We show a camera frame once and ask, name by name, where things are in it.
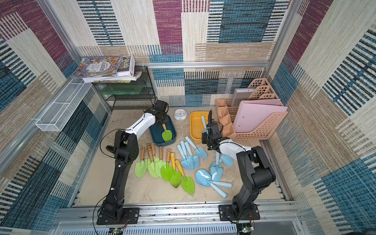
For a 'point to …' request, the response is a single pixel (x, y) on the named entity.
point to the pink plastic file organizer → (226, 113)
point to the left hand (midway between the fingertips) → (164, 119)
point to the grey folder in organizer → (242, 94)
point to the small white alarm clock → (180, 114)
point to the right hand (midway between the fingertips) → (205, 133)
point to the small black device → (109, 148)
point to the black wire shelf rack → (147, 98)
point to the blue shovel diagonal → (200, 152)
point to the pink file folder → (250, 113)
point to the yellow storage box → (196, 125)
